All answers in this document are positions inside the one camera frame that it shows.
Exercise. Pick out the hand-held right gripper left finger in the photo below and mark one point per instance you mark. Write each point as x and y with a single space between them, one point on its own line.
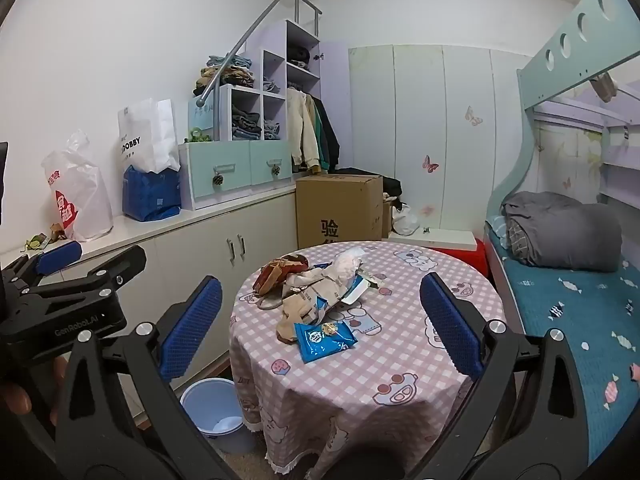
192 332

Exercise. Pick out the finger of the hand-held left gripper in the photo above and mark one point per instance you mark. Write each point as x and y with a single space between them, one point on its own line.
112 267
57 256

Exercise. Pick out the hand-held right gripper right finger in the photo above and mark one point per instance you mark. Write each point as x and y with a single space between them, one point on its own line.
450 330

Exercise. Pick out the blue plastic bin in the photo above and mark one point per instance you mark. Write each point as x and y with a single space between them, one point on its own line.
210 400

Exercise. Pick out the red brown paper bag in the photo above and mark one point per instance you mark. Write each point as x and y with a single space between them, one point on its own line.
272 275

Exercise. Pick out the white plastic wrapper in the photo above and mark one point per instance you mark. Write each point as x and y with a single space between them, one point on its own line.
347 265

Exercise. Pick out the blue snack packet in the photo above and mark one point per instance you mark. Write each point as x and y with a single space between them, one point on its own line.
320 345

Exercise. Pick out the person's left hand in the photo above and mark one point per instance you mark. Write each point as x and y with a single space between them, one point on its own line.
15 397

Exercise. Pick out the dried plant scraps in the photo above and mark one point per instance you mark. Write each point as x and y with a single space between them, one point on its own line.
35 242

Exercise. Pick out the white plastic bag red print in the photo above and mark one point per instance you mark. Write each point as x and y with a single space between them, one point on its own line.
80 195

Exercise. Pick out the red plastic stool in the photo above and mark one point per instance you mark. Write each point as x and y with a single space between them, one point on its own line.
470 260

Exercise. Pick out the pink checkered tablecloth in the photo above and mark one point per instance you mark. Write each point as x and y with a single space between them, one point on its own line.
390 375

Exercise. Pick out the blue woven bag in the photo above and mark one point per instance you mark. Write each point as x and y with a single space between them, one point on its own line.
150 195

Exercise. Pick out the white low cabinet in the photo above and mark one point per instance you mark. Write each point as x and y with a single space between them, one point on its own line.
200 250

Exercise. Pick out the white board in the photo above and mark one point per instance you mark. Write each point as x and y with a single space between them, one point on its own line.
440 237

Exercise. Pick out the small white plastic bag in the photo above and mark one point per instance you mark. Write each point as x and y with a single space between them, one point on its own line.
405 222

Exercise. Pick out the pink flower sticker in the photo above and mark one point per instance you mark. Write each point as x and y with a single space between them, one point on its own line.
426 209

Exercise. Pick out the blue candy print bedsheet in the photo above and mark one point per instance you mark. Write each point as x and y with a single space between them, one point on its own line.
575 320

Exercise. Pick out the white paper bag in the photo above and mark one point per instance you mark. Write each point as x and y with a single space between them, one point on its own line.
145 135

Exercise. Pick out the dark clothes pile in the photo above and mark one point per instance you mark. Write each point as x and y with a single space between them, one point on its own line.
392 190

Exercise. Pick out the teal drawer unit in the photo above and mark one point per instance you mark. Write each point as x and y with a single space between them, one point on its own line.
220 160

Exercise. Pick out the grey blanket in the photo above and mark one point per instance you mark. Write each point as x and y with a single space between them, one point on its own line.
565 230

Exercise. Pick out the green toy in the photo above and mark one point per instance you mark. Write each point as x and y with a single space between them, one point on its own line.
197 136

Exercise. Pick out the cardboard box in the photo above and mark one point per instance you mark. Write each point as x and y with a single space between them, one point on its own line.
340 205

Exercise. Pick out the pink butterfly sticker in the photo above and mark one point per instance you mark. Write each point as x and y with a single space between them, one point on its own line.
430 164

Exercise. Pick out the light blue paper sheet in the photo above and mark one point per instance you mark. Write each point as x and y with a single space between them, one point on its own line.
201 112

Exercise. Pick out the folded grey clothes stack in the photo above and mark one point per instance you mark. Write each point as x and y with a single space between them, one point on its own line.
246 127

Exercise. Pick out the pale butterfly sticker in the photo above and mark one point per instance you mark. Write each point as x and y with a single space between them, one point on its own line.
472 116

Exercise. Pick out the white wardrobe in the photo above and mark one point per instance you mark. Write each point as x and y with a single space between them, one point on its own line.
415 110

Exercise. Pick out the folded khaki clothes pile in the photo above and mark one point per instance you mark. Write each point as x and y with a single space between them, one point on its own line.
225 75

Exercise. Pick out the hanging dark green jacket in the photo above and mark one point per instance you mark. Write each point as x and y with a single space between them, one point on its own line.
327 132

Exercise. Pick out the folded grey blue clothes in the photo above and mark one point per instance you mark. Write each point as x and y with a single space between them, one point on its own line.
271 85

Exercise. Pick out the purple white shelf unit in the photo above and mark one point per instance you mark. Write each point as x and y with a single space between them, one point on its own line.
274 67

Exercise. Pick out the grey metal handrail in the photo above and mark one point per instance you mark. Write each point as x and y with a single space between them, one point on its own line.
240 42

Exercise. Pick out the folded black clothes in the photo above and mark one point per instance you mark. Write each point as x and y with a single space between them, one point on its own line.
299 56

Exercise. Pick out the teal bunk bed frame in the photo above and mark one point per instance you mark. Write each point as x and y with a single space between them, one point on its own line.
565 67

